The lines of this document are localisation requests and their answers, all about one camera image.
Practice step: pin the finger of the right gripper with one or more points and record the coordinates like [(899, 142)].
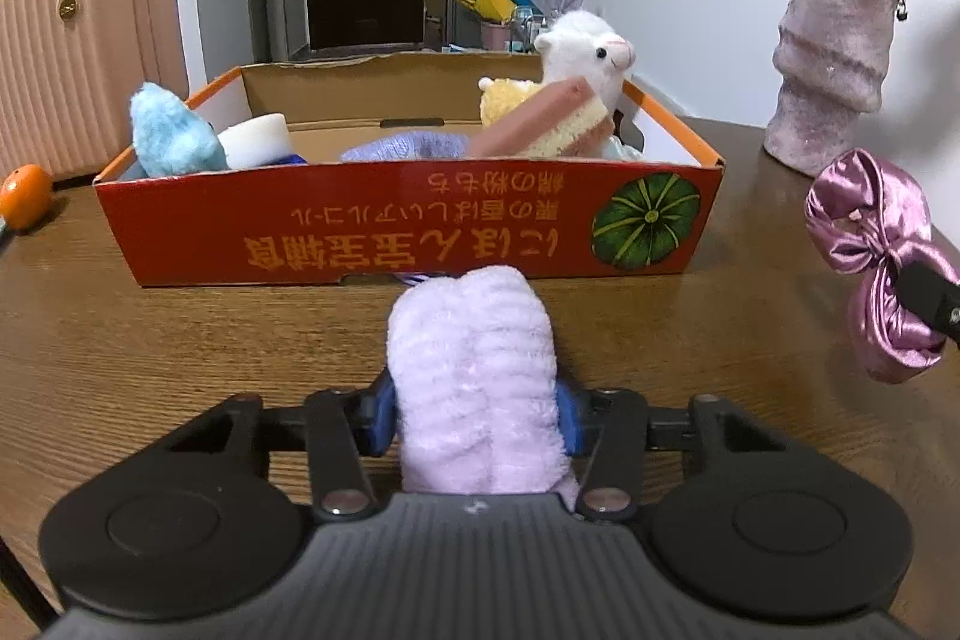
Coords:
[(931, 298)]

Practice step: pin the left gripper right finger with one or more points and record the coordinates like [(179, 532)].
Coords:
[(578, 418)]

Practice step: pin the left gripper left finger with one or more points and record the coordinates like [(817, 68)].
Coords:
[(377, 416)]

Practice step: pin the lilac fluffy sock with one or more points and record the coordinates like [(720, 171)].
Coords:
[(474, 367)]

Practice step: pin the pink satin scrunchie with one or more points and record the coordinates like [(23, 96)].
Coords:
[(869, 218)]

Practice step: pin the purple knitted cloth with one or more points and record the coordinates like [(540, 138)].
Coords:
[(416, 145)]

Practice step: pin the red cardboard box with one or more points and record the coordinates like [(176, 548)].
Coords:
[(325, 218)]

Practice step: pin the pink textured vase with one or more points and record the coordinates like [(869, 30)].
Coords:
[(833, 57)]

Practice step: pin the pink sponge block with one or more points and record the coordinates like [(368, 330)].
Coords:
[(565, 119)]

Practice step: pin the yellow plush toy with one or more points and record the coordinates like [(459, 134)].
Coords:
[(501, 96)]

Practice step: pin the blue fluffy plush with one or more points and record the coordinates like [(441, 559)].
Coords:
[(170, 139)]

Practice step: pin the white alpaca plush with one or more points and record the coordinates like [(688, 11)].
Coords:
[(582, 44)]

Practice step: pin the orange fruit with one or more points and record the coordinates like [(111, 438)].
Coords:
[(26, 197)]

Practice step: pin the pink ribbed suitcase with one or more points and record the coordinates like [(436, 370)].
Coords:
[(69, 68)]

